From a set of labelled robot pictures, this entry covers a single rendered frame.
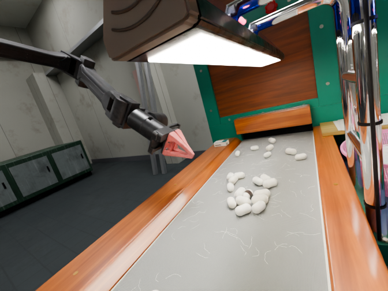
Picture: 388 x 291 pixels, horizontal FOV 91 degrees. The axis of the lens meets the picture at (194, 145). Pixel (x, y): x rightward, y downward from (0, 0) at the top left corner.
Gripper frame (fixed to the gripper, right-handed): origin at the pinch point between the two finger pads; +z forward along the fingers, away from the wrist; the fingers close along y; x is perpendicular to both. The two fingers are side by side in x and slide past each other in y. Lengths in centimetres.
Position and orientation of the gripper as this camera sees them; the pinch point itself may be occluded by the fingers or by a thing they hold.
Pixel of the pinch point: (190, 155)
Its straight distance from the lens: 48.3
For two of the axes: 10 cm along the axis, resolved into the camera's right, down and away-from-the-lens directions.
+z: 8.1, 5.1, -3.0
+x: -3.2, 8.0, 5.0
